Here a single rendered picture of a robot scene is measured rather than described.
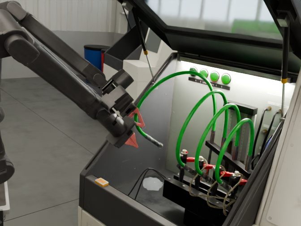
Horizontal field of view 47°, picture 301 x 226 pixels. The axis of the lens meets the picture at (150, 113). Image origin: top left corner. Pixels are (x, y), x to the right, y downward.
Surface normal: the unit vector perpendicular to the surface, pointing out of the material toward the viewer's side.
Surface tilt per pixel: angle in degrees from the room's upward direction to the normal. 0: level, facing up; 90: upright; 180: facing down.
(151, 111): 90
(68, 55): 76
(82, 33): 90
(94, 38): 90
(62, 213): 0
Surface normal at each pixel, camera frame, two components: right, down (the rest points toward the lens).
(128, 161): 0.73, 0.25
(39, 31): 0.18, 0.06
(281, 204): -0.64, -0.07
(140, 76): 0.42, 0.29
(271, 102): -0.69, 0.15
